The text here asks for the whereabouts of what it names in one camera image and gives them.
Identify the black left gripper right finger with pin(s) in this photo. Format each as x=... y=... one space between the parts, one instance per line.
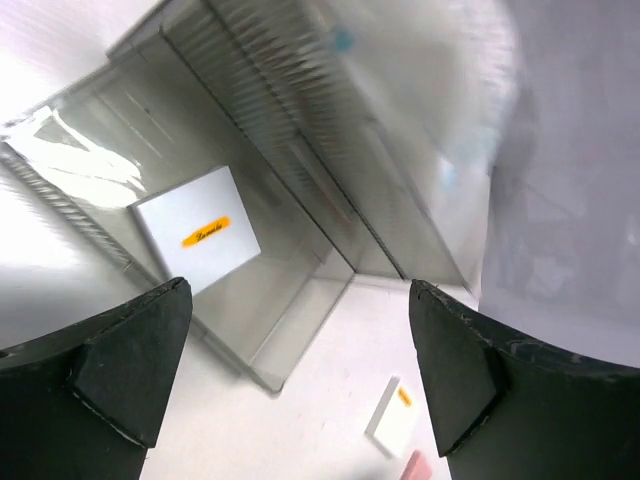
x=506 y=405

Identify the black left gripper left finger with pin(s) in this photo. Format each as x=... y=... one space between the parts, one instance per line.
x=88 y=401

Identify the clear acrylic makeup organizer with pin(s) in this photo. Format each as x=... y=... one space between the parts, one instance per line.
x=359 y=136

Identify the pink sticky pad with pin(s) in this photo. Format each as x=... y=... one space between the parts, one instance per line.
x=417 y=467

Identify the white pad with yellow stick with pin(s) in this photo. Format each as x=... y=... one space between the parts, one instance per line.
x=198 y=230

